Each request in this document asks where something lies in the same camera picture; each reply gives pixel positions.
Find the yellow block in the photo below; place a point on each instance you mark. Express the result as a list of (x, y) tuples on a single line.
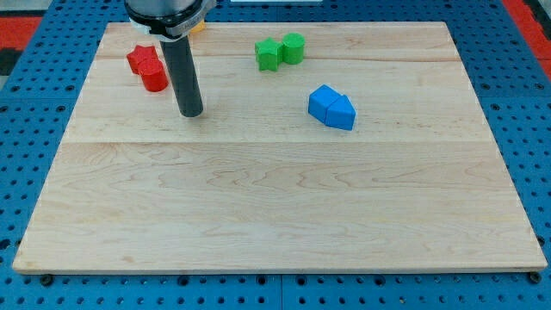
[(198, 27)]

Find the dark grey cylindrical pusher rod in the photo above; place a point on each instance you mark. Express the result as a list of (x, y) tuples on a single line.
[(181, 67)]

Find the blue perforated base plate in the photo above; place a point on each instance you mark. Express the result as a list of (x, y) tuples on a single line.
[(38, 97)]

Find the red cylinder block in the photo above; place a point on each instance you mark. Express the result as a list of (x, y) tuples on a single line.
[(153, 75)]

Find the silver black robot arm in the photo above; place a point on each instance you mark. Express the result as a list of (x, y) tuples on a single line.
[(171, 21)]

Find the red star block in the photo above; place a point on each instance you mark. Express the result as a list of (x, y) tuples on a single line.
[(138, 55)]

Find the light wooden board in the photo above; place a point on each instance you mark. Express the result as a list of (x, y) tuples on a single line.
[(257, 185)]

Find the blue cube block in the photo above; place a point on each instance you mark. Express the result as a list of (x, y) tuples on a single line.
[(320, 100)]

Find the green star block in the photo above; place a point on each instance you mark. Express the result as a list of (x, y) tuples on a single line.
[(268, 54)]

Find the green cylinder block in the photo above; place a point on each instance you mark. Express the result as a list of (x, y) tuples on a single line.
[(293, 48)]

